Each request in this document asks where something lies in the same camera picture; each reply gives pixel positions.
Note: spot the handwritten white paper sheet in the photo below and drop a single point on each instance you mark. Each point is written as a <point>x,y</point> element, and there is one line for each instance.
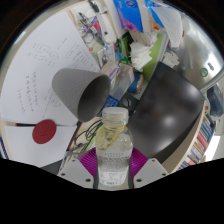
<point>30,70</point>

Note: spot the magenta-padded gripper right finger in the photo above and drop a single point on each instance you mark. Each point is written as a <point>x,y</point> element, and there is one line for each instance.
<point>139,162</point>

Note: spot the white tissue stack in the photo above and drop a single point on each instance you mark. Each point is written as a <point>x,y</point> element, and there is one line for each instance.
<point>140,56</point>

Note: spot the grey ribbed cup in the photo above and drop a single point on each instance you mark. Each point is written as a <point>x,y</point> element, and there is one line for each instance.
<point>73,88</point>

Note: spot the blue tissue box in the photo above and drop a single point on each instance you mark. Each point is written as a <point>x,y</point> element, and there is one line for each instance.
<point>166,16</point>
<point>128,15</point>

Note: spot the small blue box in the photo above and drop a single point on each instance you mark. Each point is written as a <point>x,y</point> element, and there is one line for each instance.
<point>111,102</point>

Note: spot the clear water bottle white cap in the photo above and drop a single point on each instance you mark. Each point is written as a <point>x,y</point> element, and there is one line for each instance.
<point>114,156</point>

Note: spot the wooden shelf with books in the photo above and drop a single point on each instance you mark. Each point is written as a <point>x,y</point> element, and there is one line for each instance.
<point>200,143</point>

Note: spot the clear plastic box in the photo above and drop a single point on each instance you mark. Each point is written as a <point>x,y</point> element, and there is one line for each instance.
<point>122,80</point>

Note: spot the flat round red coaster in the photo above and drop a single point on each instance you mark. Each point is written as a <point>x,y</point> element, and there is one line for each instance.
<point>44,132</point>

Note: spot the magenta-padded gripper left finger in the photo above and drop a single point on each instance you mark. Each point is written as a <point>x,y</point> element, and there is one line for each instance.
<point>87,162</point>

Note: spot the black computer monitor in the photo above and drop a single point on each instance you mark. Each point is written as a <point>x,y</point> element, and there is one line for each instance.
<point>166,110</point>

